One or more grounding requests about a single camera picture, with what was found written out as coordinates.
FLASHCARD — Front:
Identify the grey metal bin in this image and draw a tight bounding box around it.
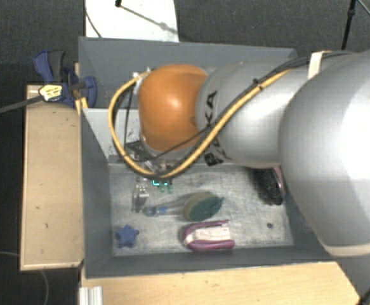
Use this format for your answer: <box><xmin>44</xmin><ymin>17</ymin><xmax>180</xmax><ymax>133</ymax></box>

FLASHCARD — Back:
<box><xmin>77</xmin><ymin>36</ymin><xmax>335</xmax><ymax>279</ymax></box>

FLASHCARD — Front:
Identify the pale wood flat board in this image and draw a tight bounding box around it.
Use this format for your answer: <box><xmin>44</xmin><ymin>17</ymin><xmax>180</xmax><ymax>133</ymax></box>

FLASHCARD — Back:
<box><xmin>20</xmin><ymin>85</ymin><xmax>86</xmax><ymax>271</ymax></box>

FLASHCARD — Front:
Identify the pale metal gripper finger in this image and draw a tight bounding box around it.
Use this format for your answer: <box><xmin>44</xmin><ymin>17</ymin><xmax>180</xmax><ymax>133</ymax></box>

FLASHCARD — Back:
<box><xmin>131</xmin><ymin>177</ymin><xmax>142</xmax><ymax>214</ymax></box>
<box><xmin>140</xmin><ymin>183</ymin><xmax>151</xmax><ymax>212</ymax></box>

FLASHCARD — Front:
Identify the blue star toy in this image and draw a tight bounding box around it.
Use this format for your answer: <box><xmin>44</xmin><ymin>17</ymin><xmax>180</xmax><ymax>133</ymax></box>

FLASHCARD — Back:
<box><xmin>114</xmin><ymin>224</ymin><xmax>140</xmax><ymax>249</ymax></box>

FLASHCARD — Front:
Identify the clear tool with blue rings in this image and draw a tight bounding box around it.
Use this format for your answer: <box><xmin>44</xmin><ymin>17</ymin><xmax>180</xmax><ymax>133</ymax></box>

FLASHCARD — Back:
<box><xmin>143</xmin><ymin>198</ymin><xmax>190</xmax><ymax>217</ymax></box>

